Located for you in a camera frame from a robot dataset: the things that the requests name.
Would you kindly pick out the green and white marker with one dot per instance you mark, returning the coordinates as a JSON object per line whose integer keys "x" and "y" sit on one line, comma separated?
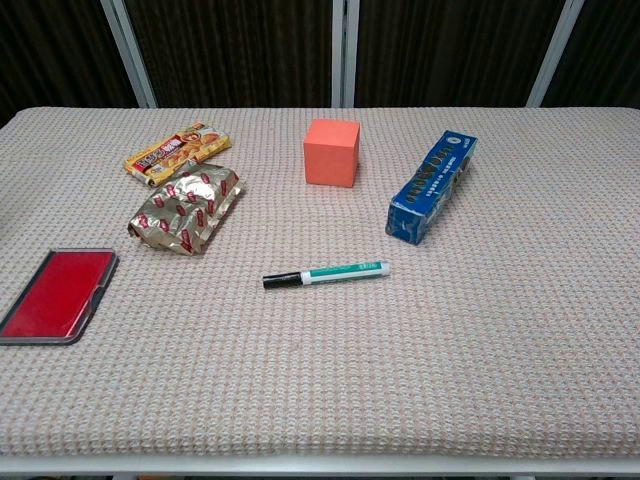
{"x": 345, "y": 271}

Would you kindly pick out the black marker cap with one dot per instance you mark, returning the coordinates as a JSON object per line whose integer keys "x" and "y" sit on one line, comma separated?
{"x": 281, "y": 280}

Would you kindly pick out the orange cube block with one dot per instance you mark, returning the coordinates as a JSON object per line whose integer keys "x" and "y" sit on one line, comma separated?
{"x": 330, "y": 160}

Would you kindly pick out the blue cookie box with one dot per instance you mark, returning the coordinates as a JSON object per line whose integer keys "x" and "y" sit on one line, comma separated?
{"x": 430, "y": 190}

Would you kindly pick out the beige woven table cloth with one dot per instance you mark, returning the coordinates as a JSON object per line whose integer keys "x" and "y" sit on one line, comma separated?
{"x": 350, "y": 360}

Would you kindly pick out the red white candy packet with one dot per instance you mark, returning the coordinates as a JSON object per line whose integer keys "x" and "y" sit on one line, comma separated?
{"x": 190, "y": 205}

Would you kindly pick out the yellow snack packet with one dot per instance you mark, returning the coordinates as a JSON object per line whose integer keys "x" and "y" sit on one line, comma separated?
{"x": 170, "y": 152}

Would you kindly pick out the dark curtain panel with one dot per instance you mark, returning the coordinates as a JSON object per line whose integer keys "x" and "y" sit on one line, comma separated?
{"x": 605, "y": 55}
{"x": 55, "y": 50}
{"x": 235, "y": 50}
{"x": 450, "y": 50}

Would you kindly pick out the white table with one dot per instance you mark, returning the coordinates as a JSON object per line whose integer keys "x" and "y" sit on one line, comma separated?
{"x": 320, "y": 466}

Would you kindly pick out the red ink pad case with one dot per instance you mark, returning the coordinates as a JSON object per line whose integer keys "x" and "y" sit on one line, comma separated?
{"x": 55, "y": 295}

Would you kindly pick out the white partition post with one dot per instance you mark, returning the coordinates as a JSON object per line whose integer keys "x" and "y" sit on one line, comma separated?
{"x": 345, "y": 50}
{"x": 131, "y": 55}
{"x": 552, "y": 55}

